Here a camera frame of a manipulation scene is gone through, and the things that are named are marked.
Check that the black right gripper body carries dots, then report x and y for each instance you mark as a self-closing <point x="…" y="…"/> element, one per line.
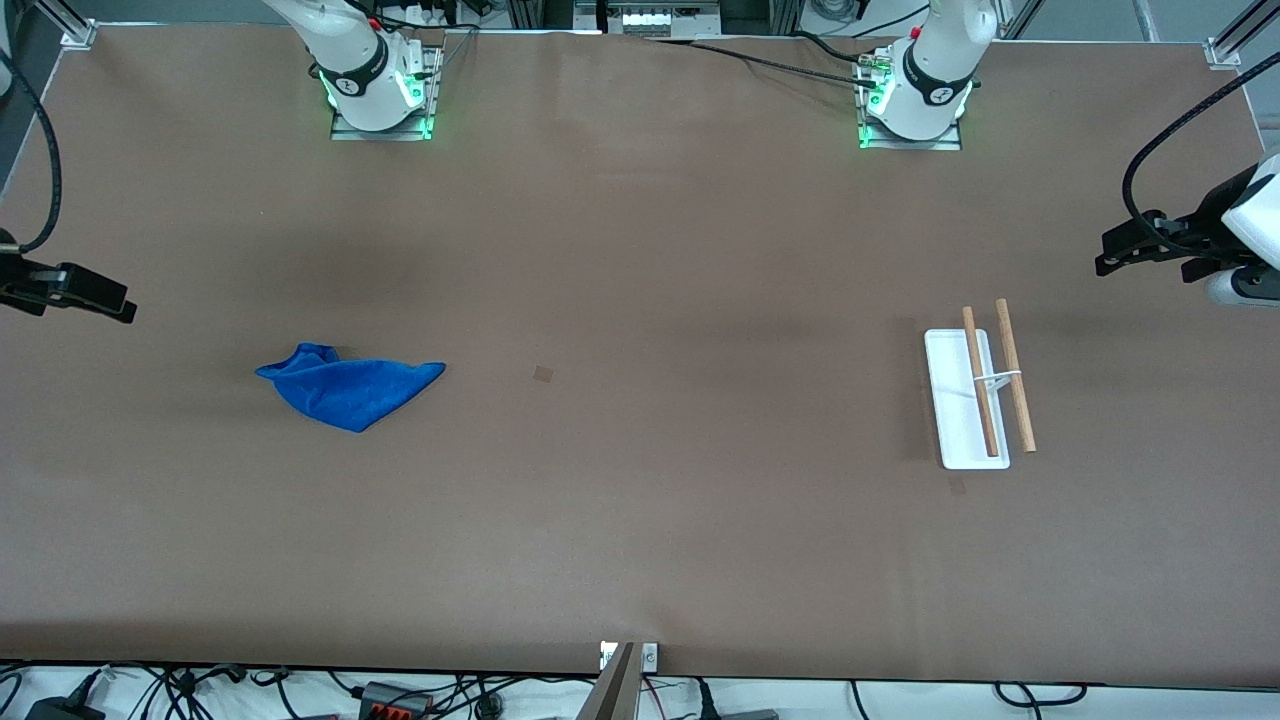
<point x="40" y="281"/>

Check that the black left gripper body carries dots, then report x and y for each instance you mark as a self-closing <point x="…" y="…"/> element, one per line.
<point x="1196" y="234"/>

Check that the blue microfibre towel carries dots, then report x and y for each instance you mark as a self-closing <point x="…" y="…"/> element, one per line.
<point x="340" y="390"/>

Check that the wooden rack rod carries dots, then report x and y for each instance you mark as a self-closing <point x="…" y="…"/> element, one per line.
<point x="1014" y="375"/>
<point x="981" y="385"/>

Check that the white rack base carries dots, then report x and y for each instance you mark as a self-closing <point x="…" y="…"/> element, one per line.
<point x="955" y="400"/>

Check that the black power adapter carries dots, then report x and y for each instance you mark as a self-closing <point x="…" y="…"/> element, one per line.
<point x="65" y="710"/>

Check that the black box with orange connectors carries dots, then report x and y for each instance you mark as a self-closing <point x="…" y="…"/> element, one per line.
<point x="395" y="700"/>

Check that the grey power strip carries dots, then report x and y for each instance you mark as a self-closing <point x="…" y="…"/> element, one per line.
<point x="655" y="15"/>

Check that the aluminium frame corner post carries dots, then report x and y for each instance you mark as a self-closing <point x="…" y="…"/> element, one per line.
<point x="70" y="25"/>
<point x="1235" y="40"/>

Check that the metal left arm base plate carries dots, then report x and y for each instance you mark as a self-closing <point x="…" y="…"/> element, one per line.
<point x="945" y="144"/>

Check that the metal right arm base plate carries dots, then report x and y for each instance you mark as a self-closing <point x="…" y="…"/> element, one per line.
<point x="432" y="70"/>

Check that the metal table edge bracket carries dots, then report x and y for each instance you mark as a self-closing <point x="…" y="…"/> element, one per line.
<point x="650" y="657"/>

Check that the brown slanted post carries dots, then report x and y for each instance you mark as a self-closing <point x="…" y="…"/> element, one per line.
<point x="612" y="690"/>

